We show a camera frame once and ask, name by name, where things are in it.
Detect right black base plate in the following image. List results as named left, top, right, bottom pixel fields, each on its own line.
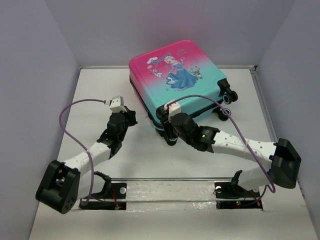
left=213, top=182, right=263, bottom=210

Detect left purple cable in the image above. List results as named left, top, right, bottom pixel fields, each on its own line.
left=59, top=99, right=118, bottom=207

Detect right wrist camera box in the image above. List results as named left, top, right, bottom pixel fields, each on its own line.
left=163, top=99, right=182, bottom=122

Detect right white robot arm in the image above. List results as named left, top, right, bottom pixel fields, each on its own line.
left=160, top=112, right=302, bottom=196

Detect purple cable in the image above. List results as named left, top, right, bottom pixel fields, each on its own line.
left=169, top=94, right=277, bottom=208
left=59, top=99, right=118, bottom=207

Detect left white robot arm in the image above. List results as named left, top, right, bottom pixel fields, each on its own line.
left=35, top=106, right=138, bottom=214

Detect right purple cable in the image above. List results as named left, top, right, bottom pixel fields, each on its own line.
left=169, top=94, right=277, bottom=208

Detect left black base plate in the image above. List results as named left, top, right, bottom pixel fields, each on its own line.
left=78, top=182, right=127, bottom=211

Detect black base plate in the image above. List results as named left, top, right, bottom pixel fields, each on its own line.
left=78, top=182, right=127, bottom=211
left=213, top=182, right=263, bottom=210

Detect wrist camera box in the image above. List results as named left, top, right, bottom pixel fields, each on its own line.
left=109, top=96, right=127, bottom=113
left=163, top=99, right=182, bottom=122

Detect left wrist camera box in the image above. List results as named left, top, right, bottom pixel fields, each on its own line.
left=109, top=96, right=127, bottom=113

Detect pink and teal suitcase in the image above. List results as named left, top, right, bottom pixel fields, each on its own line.
left=128, top=39, right=238, bottom=146

